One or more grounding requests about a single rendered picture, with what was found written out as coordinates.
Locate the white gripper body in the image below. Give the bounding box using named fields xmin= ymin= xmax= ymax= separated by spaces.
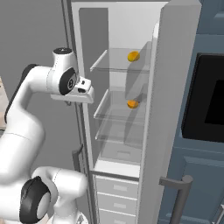
xmin=50 ymin=86 xmax=95 ymax=105

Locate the white fridge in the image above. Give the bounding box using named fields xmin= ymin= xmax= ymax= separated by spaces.
xmin=70 ymin=0 xmax=171 ymax=224

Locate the glass fridge shelf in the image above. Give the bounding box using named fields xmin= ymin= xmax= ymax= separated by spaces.
xmin=95 ymin=117 xmax=145 ymax=149
xmin=93 ymin=86 xmax=149 ymax=126
xmin=89 ymin=40 xmax=152 ymax=74

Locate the orange fruit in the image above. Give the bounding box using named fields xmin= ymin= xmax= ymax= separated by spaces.
xmin=126 ymin=99 xmax=140 ymax=109

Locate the grey fridge door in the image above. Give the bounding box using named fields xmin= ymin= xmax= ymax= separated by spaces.
xmin=60 ymin=0 xmax=97 ymax=224

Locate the yellow mango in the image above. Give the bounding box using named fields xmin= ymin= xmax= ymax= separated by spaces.
xmin=127 ymin=50 xmax=141 ymax=63

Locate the white fridge door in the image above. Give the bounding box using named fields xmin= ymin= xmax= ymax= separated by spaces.
xmin=136 ymin=0 xmax=203 ymax=224

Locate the white freezer drawer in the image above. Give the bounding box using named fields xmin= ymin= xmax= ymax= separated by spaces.
xmin=94 ymin=175 xmax=140 ymax=200
xmin=96 ymin=192 xmax=138 ymax=217
xmin=98 ymin=209 xmax=137 ymax=224

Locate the blue cupboard run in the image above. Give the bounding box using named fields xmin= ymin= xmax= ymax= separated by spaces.
xmin=157 ymin=0 xmax=224 ymax=224

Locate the grey fridge door handle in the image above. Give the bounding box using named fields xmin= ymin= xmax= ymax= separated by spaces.
xmin=158 ymin=174 xmax=194 ymax=224
xmin=71 ymin=143 xmax=86 ymax=173

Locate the black wall oven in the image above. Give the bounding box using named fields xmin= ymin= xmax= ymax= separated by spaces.
xmin=180 ymin=52 xmax=224 ymax=144

